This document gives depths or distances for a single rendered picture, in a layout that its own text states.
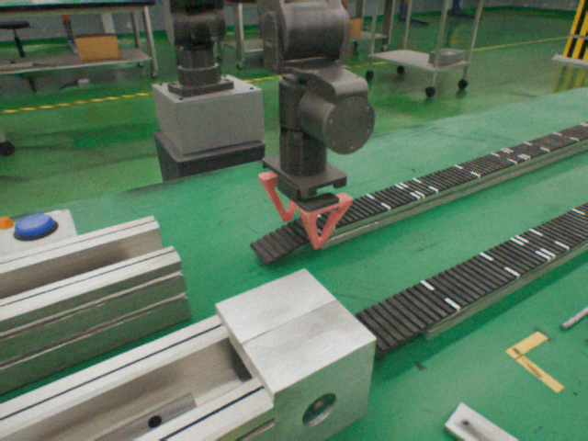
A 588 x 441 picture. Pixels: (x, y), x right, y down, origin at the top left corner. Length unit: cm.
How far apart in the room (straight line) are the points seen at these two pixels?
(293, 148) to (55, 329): 30
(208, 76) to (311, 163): 47
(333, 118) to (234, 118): 53
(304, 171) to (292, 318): 20
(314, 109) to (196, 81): 52
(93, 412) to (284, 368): 14
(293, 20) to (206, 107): 48
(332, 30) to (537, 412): 40
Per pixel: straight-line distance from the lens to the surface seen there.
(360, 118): 41
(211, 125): 90
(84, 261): 50
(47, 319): 45
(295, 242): 54
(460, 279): 51
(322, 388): 33
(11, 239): 59
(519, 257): 57
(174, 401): 35
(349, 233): 59
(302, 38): 44
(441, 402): 43
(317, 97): 42
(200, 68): 91
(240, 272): 54
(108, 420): 36
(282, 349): 32
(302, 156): 48
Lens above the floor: 112
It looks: 32 degrees down
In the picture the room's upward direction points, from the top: straight up
